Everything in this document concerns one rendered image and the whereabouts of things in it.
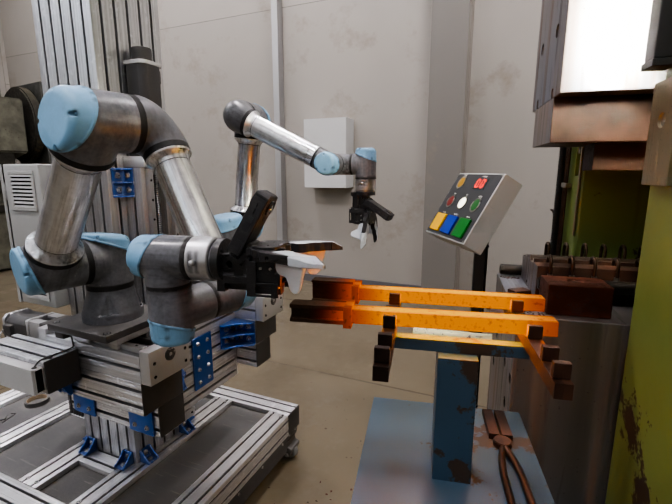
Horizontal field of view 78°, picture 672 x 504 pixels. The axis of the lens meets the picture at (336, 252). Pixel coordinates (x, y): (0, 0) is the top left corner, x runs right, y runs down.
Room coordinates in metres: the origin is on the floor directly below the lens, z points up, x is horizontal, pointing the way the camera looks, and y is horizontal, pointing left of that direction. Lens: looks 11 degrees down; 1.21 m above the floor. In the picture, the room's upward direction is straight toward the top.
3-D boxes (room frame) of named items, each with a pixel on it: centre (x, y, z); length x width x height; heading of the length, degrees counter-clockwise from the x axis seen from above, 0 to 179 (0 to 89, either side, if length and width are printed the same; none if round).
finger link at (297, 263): (0.60, 0.06, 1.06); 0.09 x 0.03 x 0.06; 43
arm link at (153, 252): (0.70, 0.29, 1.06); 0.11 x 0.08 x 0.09; 79
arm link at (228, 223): (1.55, 0.41, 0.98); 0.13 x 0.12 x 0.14; 164
